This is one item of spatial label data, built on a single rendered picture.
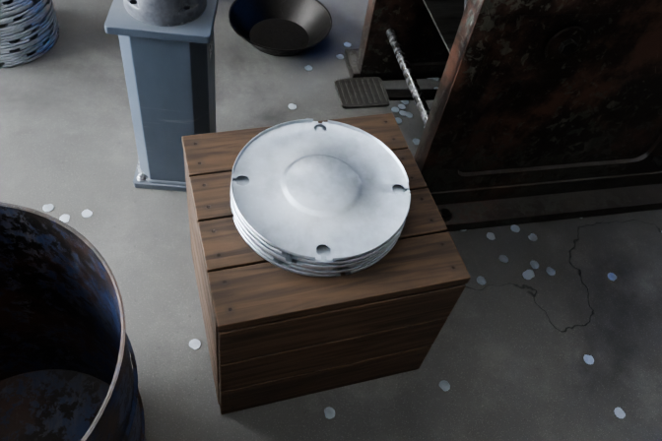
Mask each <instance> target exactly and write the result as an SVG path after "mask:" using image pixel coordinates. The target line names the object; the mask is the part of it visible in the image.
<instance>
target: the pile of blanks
mask: <svg viewBox="0 0 662 441"><path fill-rule="evenodd" d="M58 32H59V26H58V23H57V19H56V14H55V9H54V4H53V0H0V68H8V67H14V66H18V65H22V64H25V63H28V62H31V61H33V60H35V59H36V58H38V57H40V56H41V55H43V54H44V53H46V52H47V51H48V50H49V49H50V48H51V47H52V46H53V45H54V43H55V42H56V40H57V38H58V36H59V33H58Z"/></svg>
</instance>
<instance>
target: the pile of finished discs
mask: <svg viewBox="0 0 662 441"><path fill-rule="evenodd" d="M408 183H409V178H408V176H407V173H406V171H405V169H404V167H403V165H402V163H401V162H400V160H399V159H398V158H397V157H396V156H395V155H394V153H393V152H392V151H391V150H390V149H389V148H388V147H387V146H385V145H384V144H383V143H382V142H381V141H379V140H378V139H376V138H375V137H373V136H372V135H370V134H369V133H367V132H365V131H363V130H361V129H359V128H357V127H354V126H351V125H348V124H345V123H341V122H337V121H332V120H328V121H327V122H322V124H321V123H318V121H313V119H301V120H294V121H289V122H285V123H281V124H278V125H275V126H273V127H271V128H268V129H266V130H265V131H263V132H261V133H260V134H258V135H257V136H255V137H254V138H253V139H251V140H250V141H249V142H248V143H247V144H246V145H245V146H244V148H243V149H242V150H241V151H240V153H239V154H238V156H237V158H236V160H235V162H234V165H233V168H232V182H231V209H232V213H233V215H234V217H233V221H234V223H235V226H236V228H237V230H238V232H239V233H240V235H241V236H242V238H243V239H244V240H245V242H246V243H247V244H248V245H249V246H250V247H251V248H252V249H253V250H254V251H255V252H256V253H257V254H258V255H260V256H261V257H262V258H264V259H265V260H267V261H268V262H270V263H272V264H274V265H275V266H277V267H280V268H282V269H284V270H287V271H290V272H293V273H296V274H300V275H305V276H311V277H339V276H341V274H340V273H345V274H346V275H349V274H352V273H356V272H358V271H361V270H363V269H366V268H368V267H370V266H371V265H373V264H375V263H376V262H378V261H379V260H380V259H382V258H383V257H384V256H385V255H386V254H387V253H388V252H389V251H390V250H391V249H392V248H393V246H394V245H395V243H396V242H397V240H398V238H399V236H400V234H401V232H402V229H403V227H404V224H405V221H406V217H407V215H408V213H409V210H410V204H411V194H410V189H409V184H408Z"/></svg>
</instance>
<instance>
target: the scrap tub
mask: <svg viewBox="0 0 662 441"><path fill-rule="evenodd" d="M130 355H131V358H130ZM131 360H132V363H131ZM132 366H133V368H132ZM0 441H146V438H145V417H144V409H143V404H142V399H141V396H140V393H139V389H138V373H137V365H136V360H135V354H134V351H133V348H132V346H131V343H130V340H129V338H128V336H127V334H126V324H125V311H124V306H123V300H122V296H121V293H120V290H119V287H118V284H117V281H116V279H115V277H114V275H113V272H112V270H111V268H110V267H109V265H108V264H107V263H106V261H105V260H104V258H103V257H102V255H101V254H100V252H99V251H98V249H97V248H96V247H95V246H94V245H93V244H92V243H91V242H90V241H89V240H88V239H87V238H86V237H85V236H84V235H82V234H81V233H80V232H78V231H77V230H76V229H74V228H73V227H71V226H70V225H68V224H66V223H65V222H63V221H62V220H58V219H56V218H54V217H52V216H50V215H48V214H45V213H42V212H40V211H37V210H34V209H30V208H27V207H23V206H19V205H14V204H8V203H2V202H0Z"/></svg>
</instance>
